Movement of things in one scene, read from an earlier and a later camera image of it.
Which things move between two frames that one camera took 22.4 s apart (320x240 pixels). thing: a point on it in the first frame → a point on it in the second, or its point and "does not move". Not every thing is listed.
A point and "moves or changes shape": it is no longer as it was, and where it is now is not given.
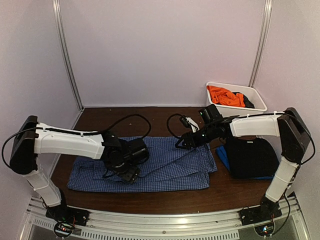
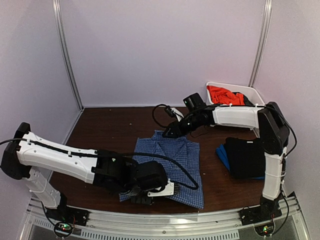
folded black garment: x=251 y=158 does not move
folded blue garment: x=221 y=150 does not move
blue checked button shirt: x=169 y=168 moves or changes shape
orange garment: x=221 y=96 does not move
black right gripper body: x=210 y=135 → x=185 y=130
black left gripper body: x=129 y=177 → x=136 y=192
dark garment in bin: x=247 y=103 does not move
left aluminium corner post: x=56 y=10 does not move
